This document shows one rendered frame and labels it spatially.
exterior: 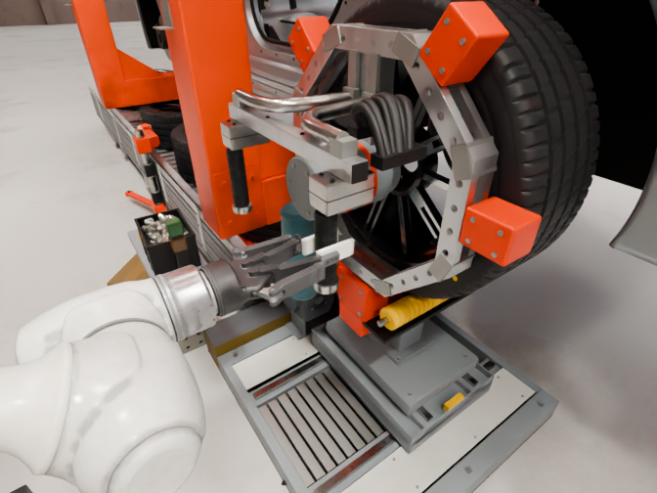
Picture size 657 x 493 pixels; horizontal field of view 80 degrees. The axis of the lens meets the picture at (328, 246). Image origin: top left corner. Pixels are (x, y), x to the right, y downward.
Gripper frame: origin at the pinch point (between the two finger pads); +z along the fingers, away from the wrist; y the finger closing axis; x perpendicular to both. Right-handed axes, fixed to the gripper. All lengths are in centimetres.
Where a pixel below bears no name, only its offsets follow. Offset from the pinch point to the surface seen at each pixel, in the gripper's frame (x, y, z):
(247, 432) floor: -83, -29, -10
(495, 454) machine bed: -75, 22, 43
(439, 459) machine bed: -75, 13, 29
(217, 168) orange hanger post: -8, -60, 4
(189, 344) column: -80, -73, -14
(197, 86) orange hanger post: 14, -60, 2
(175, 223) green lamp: -17, -53, -12
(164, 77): -16, -253, 42
